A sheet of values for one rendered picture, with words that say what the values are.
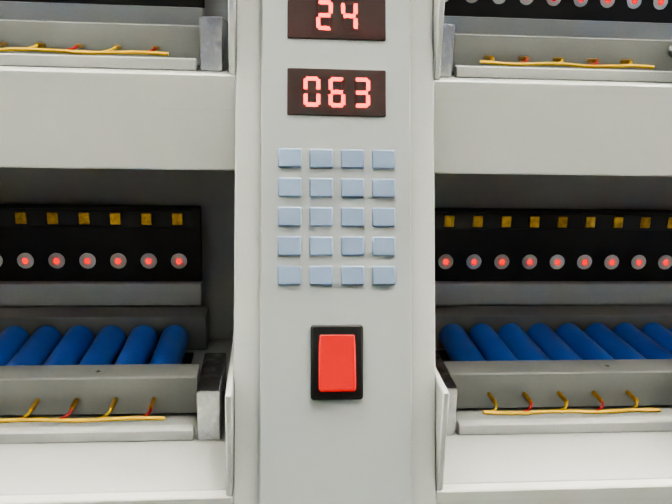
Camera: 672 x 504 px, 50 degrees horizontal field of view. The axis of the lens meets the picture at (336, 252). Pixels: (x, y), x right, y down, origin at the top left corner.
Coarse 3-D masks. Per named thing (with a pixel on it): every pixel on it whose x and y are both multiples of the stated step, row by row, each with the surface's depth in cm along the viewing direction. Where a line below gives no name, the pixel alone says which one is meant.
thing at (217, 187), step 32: (224, 0) 54; (0, 192) 52; (32, 192) 52; (64, 192) 52; (96, 192) 52; (128, 192) 53; (160, 192) 53; (192, 192) 53; (224, 192) 53; (448, 192) 55; (480, 192) 55; (512, 192) 55; (544, 192) 55; (576, 192) 56; (608, 192) 56; (640, 192) 56; (224, 224) 53; (224, 256) 53; (224, 288) 53; (224, 320) 53
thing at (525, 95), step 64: (448, 0) 52; (512, 0) 53; (576, 0) 53; (640, 0) 53; (448, 64) 39; (512, 64) 40; (576, 64) 41; (640, 64) 43; (448, 128) 35; (512, 128) 35; (576, 128) 36; (640, 128) 36
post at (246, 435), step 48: (240, 0) 34; (432, 0) 35; (240, 48) 34; (432, 48) 34; (240, 96) 34; (432, 96) 34; (240, 144) 33; (432, 144) 34; (240, 192) 33; (432, 192) 34; (240, 240) 33; (432, 240) 34; (240, 288) 33; (432, 288) 34; (240, 336) 33; (432, 336) 34; (240, 384) 33; (432, 384) 34; (240, 432) 33; (432, 432) 34; (240, 480) 33; (432, 480) 34
